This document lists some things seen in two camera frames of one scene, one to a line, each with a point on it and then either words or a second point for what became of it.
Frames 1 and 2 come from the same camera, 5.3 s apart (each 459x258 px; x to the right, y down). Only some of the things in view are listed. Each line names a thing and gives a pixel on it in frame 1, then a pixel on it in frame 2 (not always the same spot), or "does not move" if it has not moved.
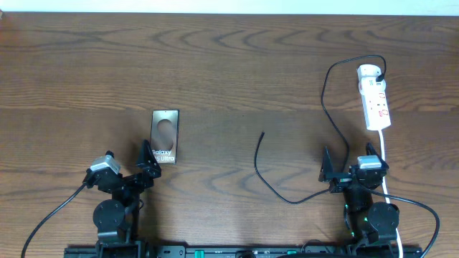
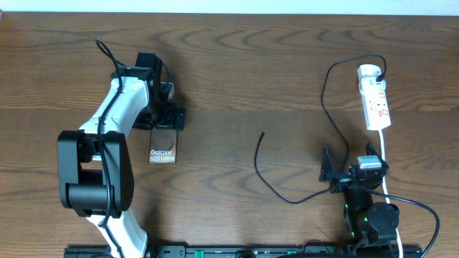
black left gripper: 148,175 to 170,121
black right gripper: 341,180 does not move
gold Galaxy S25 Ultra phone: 164,135 does not move
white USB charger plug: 367,74 does not move
